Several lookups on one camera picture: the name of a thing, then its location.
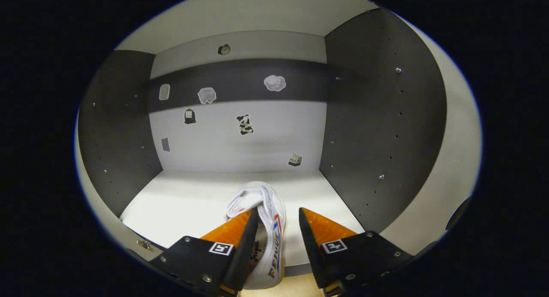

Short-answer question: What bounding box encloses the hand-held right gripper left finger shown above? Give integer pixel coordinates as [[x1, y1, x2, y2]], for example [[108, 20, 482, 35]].
[[150, 208, 260, 297]]

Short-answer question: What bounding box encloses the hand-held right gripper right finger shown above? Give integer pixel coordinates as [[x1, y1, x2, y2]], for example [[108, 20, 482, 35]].
[[299, 208, 414, 297]]

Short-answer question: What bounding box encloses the white canvas shoe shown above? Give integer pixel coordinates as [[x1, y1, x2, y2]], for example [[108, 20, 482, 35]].
[[226, 181, 287, 290]]

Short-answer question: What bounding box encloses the white shoe cabinet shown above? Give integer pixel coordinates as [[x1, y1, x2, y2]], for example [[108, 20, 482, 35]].
[[75, 0, 483, 289]]

